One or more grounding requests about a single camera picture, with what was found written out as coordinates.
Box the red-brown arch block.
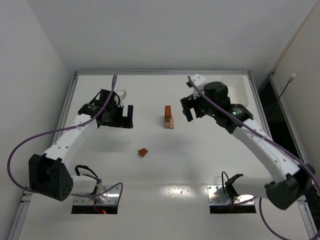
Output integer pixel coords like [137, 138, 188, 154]
[164, 105, 172, 119]

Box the long light wood plank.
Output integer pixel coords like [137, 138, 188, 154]
[164, 121, 171, 129]

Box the red-brown wedge block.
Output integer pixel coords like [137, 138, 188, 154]
[138, 148, 148, 157]

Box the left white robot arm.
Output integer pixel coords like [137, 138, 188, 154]
[28, 89, 134, 201]

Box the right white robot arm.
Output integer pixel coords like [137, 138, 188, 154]
[180, 77, 315, 210]

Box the white open box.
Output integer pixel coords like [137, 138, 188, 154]
[221, 75, 249, 108]

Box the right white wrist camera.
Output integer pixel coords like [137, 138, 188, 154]
[186, 74, 207, 99]

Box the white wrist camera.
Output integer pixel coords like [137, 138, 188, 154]
[114, 90, 127, 107]
[186, 74, 207, 99]

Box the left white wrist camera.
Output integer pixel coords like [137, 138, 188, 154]
[114, 90, 127, 107]

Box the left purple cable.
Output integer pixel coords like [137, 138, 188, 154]
[6, 73, 124, 198]

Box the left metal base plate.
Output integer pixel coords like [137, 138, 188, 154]
[73, 184, 122, 207]

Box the metal base plate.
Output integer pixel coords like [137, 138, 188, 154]
[207, 185, 255, 206]
[73, 184, 122, 207]

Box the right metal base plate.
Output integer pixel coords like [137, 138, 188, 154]
[207, 185, 255, 206]

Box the black cable with white plug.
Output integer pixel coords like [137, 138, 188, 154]
[276, 73, 297, 100]

